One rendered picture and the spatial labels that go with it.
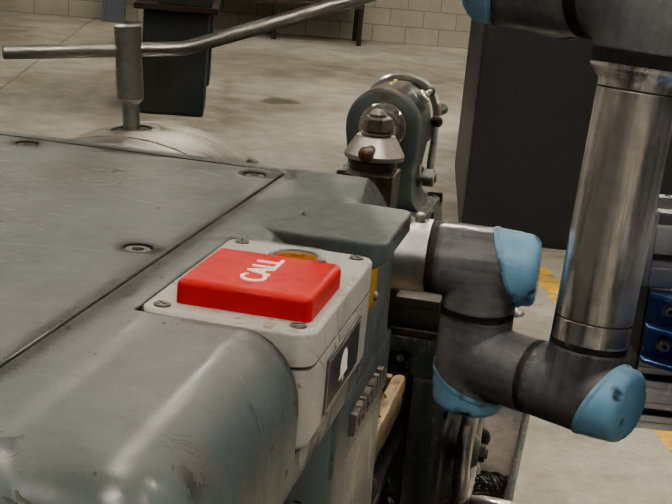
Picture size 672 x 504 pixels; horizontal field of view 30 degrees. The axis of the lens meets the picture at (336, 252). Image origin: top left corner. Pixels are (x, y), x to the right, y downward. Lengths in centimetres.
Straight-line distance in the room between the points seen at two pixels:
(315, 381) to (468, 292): 73
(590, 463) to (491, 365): 241
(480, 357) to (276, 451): 78
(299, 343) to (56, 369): 11
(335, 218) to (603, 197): 50
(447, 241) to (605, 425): 23
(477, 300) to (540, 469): 232
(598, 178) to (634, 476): 248
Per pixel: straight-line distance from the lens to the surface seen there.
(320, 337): 53
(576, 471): 358
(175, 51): 105
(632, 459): 373
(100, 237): 64
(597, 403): 120
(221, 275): 55
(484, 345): 126
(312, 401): 53
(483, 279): 124
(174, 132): 105
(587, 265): 119
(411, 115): 214
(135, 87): 104
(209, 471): 42
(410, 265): 125
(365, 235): 68
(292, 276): 55
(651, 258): 153
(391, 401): 141
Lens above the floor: 142
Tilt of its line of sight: 15 degrees down
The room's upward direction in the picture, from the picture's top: 5 degrees clockwise
